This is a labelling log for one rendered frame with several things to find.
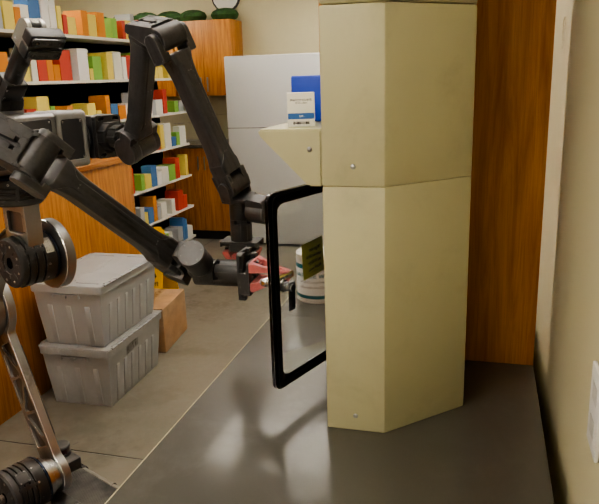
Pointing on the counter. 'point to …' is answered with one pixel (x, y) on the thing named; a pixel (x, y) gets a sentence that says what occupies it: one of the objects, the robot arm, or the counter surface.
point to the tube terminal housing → (396, 207)
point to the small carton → (301, 109)
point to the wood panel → (508, 177)
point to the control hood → (298, 149)
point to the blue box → (309, 89)
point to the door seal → (279, 286)
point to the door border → (274, 282)
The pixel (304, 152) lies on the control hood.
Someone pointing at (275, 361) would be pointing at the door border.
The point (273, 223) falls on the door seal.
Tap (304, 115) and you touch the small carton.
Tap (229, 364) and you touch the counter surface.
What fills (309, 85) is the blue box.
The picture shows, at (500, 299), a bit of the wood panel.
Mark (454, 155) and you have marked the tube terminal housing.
